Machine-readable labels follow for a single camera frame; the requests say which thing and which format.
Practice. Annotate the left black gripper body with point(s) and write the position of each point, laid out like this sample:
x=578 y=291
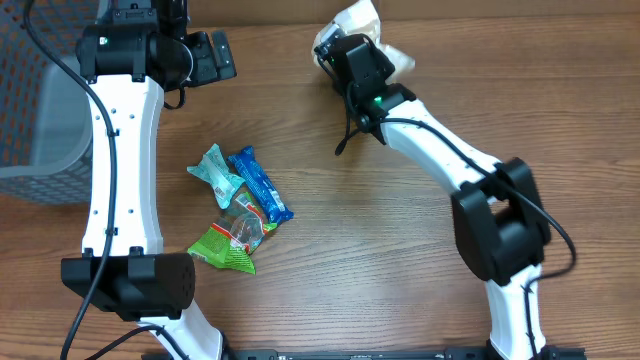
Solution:
x=204 y=68

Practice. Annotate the blue snack bar wrapper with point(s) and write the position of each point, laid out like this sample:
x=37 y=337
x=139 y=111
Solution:
x=260 y=185

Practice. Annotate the light green wipes packet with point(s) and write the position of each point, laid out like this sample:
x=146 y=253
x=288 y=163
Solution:
x=214 y=170

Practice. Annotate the beige snack pouch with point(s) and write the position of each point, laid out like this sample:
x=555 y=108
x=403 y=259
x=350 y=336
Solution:
x=363 y=18

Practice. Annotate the green snack bag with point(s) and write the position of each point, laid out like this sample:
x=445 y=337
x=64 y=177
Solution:
x=234 y=236

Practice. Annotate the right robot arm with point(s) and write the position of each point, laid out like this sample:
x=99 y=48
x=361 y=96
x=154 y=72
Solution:
x=499 y=224

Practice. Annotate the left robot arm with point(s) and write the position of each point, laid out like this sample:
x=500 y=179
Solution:
x=130 y=58

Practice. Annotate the grey plastic mesh basket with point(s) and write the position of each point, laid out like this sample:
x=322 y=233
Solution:
x=46 y=134

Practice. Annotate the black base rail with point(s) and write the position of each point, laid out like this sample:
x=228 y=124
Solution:
x=453 y=353

